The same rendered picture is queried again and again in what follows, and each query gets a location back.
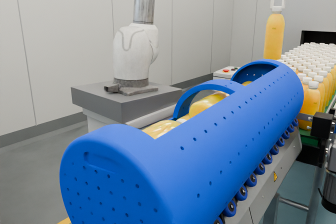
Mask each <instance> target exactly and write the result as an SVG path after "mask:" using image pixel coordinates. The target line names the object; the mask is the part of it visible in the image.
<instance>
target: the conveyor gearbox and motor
mask: <svg viewBox="0 0 336 224"><path fill-rule="evenodd" d="M325 157H327V159H326V162H327V163H326V164H325V165H324V169H325V170H326V175H325V181H324V186H323V191H322V193H323V194H322V193H321V191H320V188H318V191H319V194H320V196H321V198H322V199H321V204H322V206H323V207H324V208H325V209H326V210H328V211H329V212H331V213H334V214H336V138H335V139H334V140H333V142H332V143H330V145H329V148H326V152H325Z"/></svg>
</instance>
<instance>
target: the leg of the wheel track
mask: <svg viewBox="0 0 336 224"><path fill-rule="evenodd" d="M279 198H280V194H279V193H278V192H276V193H275V195H274V197H273V199H272V200H271V202H270V204H269V206H268V207H267V209H266V211H265V213H264V215H263V224H276V220H277V212H278V205H279Z"/></svg>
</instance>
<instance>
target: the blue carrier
mask: <svg viewBox="0 0 336 224"><path fill-rule="evenodd" d="M246 81H252V82H251V83H250V84H248V85H246V86H244V85H242V83H244V82H246ZM203 90H217V91H221V92H224V93H227V94H229V96H227V97H226V98H224V99H222V100H221V101H219V102H217V103H216V104H214V105H212V106H211V107H209V108H207V109H205V110H204V111H202V112H200V113H199V114H197V115H195V116H194V117H192V118H190V119H189V120H187V121H185V122H183V123H182V124H180V125H178V126H177V127H175V128H173V129H172V130H170V131H168V132H167V133H165V134H163V135H161V136H160V137H158V138H156V139H154V138H152V137H151V136H150V135H148V134H147V133H145V132H143V131H141V130H139V129H137V128H135V127H132V126H129V125H125V124H109V125H106V126H103V127H101V128H99V129H96V130H94V131H92V132H89V133H87V134H85V135H82V136H80V137H78V138H76V139H75V140H74V141H72V142H71V143H70V144H69V145H68V147H67V148H66V150H65V151H64V153H63V156H62V159H61V163H60V168H59V183H60V191H61V195H62V199H63V203H64V206H65V209H66V212H67V214H68V217H69V219H70V221H71V223H72V224H213V223H214V222H215V220H216V219H217V218H218V217H219V215H220V214H221V213H222V211H223V210H224V209H225V208H226V206H227V205H228V204H229V202H230V201H231V200H232V199H233V197H234V196H235V195H236V193H237V192H238V191H239V190H240V188H241V187H242V186H243V184H244V183H245V182H246V181H247V179H248V178H249V177H250V175H251V174H252V173H253V172H254V170H255V169H256V168H257V166H258V165H259V164H260V163H261V161H262V160H263V159H264V157H265V156H266V155H267V154H268V152H269V151H270V150H271V148H272V147H273V146H274V145H275V143H276V142H277V141H278V139H279V138H280V137H281V136H282V134H283V133H284V132H285V130H286V129H287V128H288V127H289V125H290V124H291V123H292V121H293V120H294V119H295V118H296V116H297V115H298V114H299V112H300V110H301V108H302V106H303V102H304V89H303V85H302V83H301V81H300V79H299V77H298V76H297V74H296V73H295V72H294V71H293V70H292V69H291V68H290V67H289V66H287V65H286V64H284V63H282V62H280V61H277V60H273V59H259V60H255V61H252V62H250V63H248V64H246V65H244V66H242V67H241V68H239V69H238V70H237V71H236V72H235V73H234V74H233V76H232V77H231V79H230V80H227V79H214V80H209V81H206V82H204V83H202V84H200V85H197V86H195V87H193V88H191V89H189V90H188V91H186V92H185V93H184V94H183V95H182V96H181V98H180V99H179V100H178V102H177V104H176V106H175V109H174V112H173V117H172V118H170V119H168V120H173V121H176V120H177V119H179V118H181V117H183V116H185V115H186V114H188V113H189V110H190V108H189V107H190V104H191V102H192V100H193V98H194V97H195V96H196V95H197V94H198V93H199V92H200V91H203Z"/></svg>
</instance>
